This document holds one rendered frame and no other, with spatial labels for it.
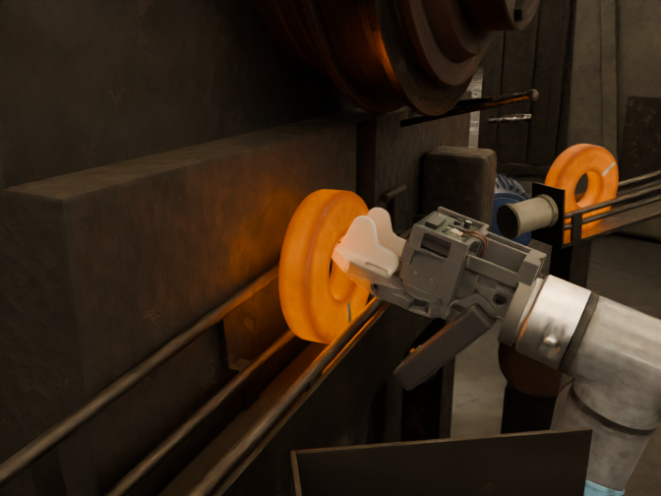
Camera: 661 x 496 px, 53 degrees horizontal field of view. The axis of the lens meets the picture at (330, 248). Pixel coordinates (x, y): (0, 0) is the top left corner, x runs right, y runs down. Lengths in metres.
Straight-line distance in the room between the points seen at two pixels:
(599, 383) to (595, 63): 3.01
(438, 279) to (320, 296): 0.11
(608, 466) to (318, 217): 0.33
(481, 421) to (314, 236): 1.30
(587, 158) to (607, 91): 2.25
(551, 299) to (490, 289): 0.05
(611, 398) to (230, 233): 0.35
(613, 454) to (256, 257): 0.36
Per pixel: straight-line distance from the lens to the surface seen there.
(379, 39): 0.65
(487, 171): 1.03
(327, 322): 0.66
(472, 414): 1.88
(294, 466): 0.43
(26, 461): 0.48
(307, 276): 0.61
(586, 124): 3.58
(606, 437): 0.62
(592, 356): 0.60
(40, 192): 0.49
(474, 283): 0.62
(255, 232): 0.65
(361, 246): 0.64
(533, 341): 0.60
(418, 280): 0.62
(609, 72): 3.51
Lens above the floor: 0.97
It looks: 18 degrees down
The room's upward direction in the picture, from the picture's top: straight up
